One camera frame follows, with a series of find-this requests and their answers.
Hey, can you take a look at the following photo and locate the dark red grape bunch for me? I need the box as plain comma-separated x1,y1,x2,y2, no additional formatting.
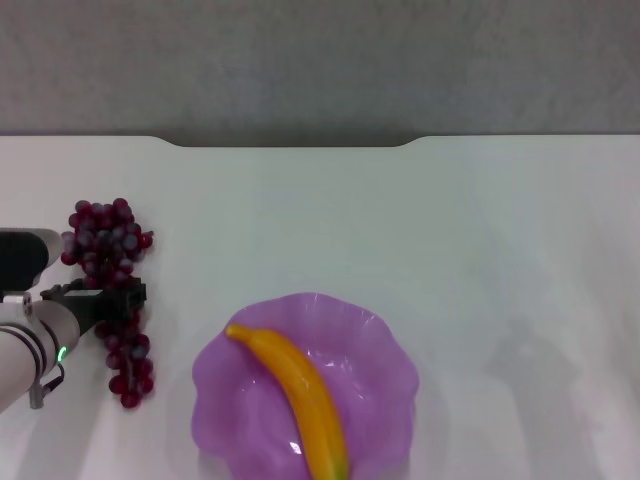
60,197,155,410

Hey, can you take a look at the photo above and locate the grey left arm cable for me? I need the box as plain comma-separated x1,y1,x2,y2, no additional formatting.
28,363,66,410

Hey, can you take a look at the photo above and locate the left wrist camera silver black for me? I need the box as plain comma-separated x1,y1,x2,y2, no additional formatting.
0,228,66,292

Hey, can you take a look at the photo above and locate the purple wavy plastic plate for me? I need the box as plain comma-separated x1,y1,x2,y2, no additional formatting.
190,292,421,480

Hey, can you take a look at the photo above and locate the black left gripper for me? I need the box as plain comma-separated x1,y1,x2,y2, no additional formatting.
40,282,147,337

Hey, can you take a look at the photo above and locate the yellow banana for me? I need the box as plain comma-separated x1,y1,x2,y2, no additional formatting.
225,323,351,480

